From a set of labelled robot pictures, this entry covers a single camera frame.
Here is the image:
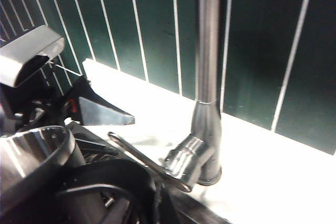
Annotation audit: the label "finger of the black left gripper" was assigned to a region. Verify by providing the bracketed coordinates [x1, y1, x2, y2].
[67, 76, 92, 98]
[78, 97, 136, 126]

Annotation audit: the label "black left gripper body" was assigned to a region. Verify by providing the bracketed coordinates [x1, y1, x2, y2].
[0, 63, 79, 135]

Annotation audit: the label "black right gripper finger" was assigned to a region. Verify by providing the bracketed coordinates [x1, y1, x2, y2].
[156, 182, 182, 224]

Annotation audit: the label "black steel-rimmed mug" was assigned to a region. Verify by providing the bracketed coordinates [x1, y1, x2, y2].
[0, 125, 158, 224]

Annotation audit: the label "grey faucet lever handle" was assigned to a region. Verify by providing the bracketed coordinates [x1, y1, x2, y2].
[107, 131, 193, 193]

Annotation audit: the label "dark metal kitchen faucet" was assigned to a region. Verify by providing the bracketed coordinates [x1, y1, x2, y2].
[162, 0, 232, 187]

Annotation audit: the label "black roll-up drying rack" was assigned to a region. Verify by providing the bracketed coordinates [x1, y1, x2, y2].
[75, 132, 124, 164]

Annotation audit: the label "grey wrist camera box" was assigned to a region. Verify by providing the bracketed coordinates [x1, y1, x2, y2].
[0, 24, 65, 88]

